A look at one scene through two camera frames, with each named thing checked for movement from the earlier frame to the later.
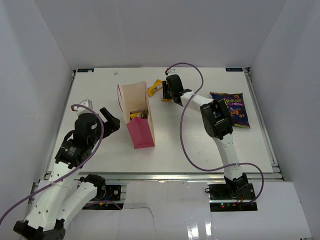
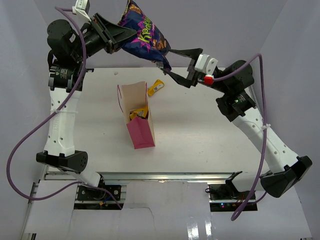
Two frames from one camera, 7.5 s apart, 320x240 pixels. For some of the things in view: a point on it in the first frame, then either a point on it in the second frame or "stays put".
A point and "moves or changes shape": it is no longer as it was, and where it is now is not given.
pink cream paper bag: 133,97 stays put
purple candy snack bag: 236,105 moves or changes shape
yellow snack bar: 157,85 stays put
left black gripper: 112,124 → 108,31
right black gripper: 166,87 → 193,76
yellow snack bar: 133,115 moves or changes shape
